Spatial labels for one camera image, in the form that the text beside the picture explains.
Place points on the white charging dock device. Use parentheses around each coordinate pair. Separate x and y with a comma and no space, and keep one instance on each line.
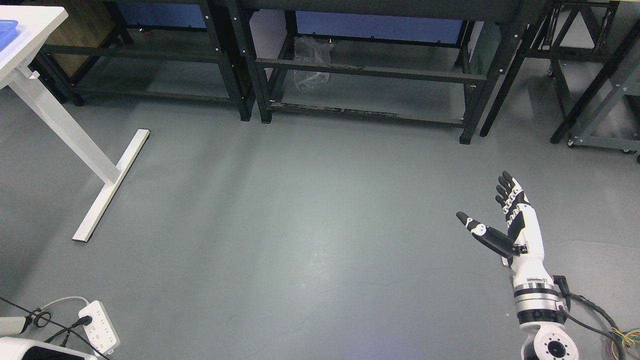
(14,348)

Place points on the black left metal shelf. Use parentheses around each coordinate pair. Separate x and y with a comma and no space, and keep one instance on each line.
(164,49)

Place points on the white power strip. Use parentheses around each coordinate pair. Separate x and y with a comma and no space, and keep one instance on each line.
(100,332)

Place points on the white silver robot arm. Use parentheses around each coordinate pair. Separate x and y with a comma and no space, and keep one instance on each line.
(539,312)

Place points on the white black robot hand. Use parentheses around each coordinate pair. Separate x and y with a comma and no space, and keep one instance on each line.
(523,239)

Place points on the clear plastic bag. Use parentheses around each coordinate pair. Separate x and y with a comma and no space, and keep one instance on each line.
(309,50)

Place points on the blue plastic tray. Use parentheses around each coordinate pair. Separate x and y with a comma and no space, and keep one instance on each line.
(8,32)

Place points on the black metal shelf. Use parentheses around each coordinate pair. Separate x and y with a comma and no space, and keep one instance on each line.
(488,38)
(164,49)

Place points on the black right metal shelf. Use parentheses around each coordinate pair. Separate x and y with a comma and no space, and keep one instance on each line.
(488,38)

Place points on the white standing desk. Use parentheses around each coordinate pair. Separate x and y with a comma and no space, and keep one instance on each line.
(34,25)

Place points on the grey wheeled metal frame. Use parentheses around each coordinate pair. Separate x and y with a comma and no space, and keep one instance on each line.
(617,80)

